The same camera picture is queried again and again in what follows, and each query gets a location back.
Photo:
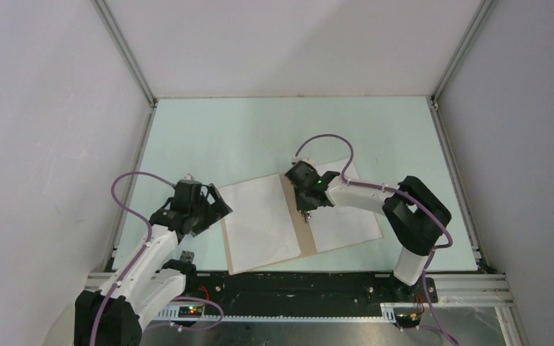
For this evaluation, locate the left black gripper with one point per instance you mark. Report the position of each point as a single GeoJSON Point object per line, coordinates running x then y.
{"type": "Point", "coordinates": [215, 210]}

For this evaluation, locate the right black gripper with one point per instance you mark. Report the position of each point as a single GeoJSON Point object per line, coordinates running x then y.
{"type": "Point", "coordinates": [301, 205]}

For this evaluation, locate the metal folder clip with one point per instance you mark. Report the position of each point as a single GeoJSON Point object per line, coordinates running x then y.
{"type": "Point", "coordinates": [306, 215]}

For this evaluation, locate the printed white paper sheet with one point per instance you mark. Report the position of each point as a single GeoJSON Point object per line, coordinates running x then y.
{"type": "Point", "coordinates": [342, 226]}

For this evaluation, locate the brown cardboard folder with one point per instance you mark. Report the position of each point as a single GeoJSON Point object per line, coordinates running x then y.
{"type": "Point", "coordinates": [303, 231]}

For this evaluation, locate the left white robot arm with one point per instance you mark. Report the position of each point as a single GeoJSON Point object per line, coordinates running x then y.
{"type": "Point", "coordinates": [118, 312]}

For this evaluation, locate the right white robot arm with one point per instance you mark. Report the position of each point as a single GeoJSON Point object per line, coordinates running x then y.
{"type": "Point", "coordinates": [417, 217]}

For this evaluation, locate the left circuit board with LEDs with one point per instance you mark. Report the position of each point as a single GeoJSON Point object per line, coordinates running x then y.
{"type": "Point", "coordinates": [190, 312]}

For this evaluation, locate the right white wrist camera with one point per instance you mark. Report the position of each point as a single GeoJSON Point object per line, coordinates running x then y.
{"type": "Point", "coordinates": [307, 160]}

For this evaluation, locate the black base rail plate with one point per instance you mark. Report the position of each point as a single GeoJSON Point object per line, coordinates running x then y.
{"type": "Point", "coordinates": [305, 294]}

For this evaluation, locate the right circuit board with wires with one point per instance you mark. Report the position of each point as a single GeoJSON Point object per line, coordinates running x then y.
{"type": "Point", "coordinates": [407, 318]}

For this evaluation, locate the aluminium frame rail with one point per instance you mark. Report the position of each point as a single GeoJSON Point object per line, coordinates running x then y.
{"type": "Point", "coordinates": [471, 290]}

